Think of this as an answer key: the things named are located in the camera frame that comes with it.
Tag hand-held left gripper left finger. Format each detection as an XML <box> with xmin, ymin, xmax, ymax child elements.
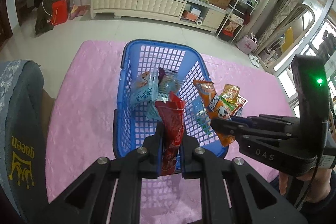
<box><xmin>47</xmin><ymin>122</ymin><xmax>164</xmax><ymax>224</ymax></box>

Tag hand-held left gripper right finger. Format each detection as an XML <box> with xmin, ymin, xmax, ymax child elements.
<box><xmin>180</xmin><ymin>132</ymin><xmax>307</xmax><ymax>224</ymax></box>

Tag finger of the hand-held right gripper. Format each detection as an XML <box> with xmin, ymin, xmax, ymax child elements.
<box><xmin>211</xmin><ymin>118</ymin><xmax>292</xmax><ymax>142</ymax></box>
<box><xmin>231</xmin><ymin>114</ymin><xmax>300</xmax><ymax>130</ymax></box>

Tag green and white snack packet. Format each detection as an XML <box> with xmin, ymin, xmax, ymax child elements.
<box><xmin>193</xmin><ymin>102</ymin><xmax>214</xmax><ymax>136</ymax></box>

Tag red spicy snack packet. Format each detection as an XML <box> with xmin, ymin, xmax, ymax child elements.
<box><xmin>154</xmin><ymin>91</ymin><xmax>185</xmax><ymax>176</ymax></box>

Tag orange snack bar packet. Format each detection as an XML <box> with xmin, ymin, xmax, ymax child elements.
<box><xmin>193</xmin><ymin>80</ymin><xmax>235</xmax><ymax>147</ymax></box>

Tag gold crinkled snack packet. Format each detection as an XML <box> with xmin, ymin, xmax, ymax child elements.
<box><xmin>219</xmin><ymin>84</ymin><xmax>248</xmax><ymax>117</ymax></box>

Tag light blue packet orange figure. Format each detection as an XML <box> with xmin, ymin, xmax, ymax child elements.
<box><xmin>130</xmin><ymin>68</ymin><xmax>160</xmax><ymax>110</ymax></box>

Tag light blue clear snack packet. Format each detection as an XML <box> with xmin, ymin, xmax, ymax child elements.
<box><xmin>146</xmin><ymin>74</ymin><xmax>184</xmax><ymax>121</ymax></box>

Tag blue plastic basket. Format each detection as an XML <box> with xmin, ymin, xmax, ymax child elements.
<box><xmin>113</xmin><ymin>39</ymin><xmax>229</xmax><ymax>170</ymax></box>

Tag person's right hand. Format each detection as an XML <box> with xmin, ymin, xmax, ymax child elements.
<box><xmin>278</xmin><ymin>169</ymin><xmax>336</xmax><ymax>203</ymax></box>

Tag white framed glass doors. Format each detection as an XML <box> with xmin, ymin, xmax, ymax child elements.
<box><xmin>273</xmin><ymin>0</ymin><xmax>336</xmax><ymax>119</ymax></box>

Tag pink tote bag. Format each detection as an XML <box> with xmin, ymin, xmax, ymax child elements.
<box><xmin>236</xmin><ymin>34</ymin><xmax>259</xmax><ymax>54</ymax></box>

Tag arched standing mirror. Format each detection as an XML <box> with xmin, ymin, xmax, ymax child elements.
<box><xmin>259</xmin><ymin>4</ymin><xmax>315</xmax><ymax>67</ymax></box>

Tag pink quilted mat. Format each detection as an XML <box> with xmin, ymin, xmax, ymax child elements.
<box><xmin>45</xmin><ymin>40</ymin><xmax>298</xmax><ymax>224</ymax></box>

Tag orange printed snack box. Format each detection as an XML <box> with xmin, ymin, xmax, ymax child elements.
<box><xmin>224</xmin><ymin>21</ymin><xmax>243</xmax><ymax>37</ymax></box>

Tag beige patterned curtain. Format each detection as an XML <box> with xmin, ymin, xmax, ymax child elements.
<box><xmin>253</xmin><ymin>0</ymin><xmax>315</xmax><ymax>54</ymax></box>

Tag white metal shelf rack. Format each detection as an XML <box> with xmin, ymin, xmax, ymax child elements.
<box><xmin>216</xmin><ymin>0</ymin><xmax>259</xmax><ymax>42</ymax></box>

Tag grey embroidered chair cover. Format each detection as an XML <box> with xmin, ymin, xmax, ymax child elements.
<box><xmin>0</xmin><ymin>60</ymin><xmax>46</xmax><ymax>224</ymax></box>

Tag cream television cabinet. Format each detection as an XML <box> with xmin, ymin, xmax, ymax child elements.
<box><xmin>90</xmin><ymin>0</ymin><xmax>227</xmax><ymax>35</ymax></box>

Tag red paper bag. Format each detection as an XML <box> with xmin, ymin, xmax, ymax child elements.
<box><xmin>50</xmin><ymin>0</ymin><xmax>69</xmax><ymax>26</ymax></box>

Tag black bag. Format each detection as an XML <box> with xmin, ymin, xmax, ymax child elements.
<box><xmin>34</xmin><ymin>0</ymin><xmax>54</xmax><ymax>35</ymax></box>

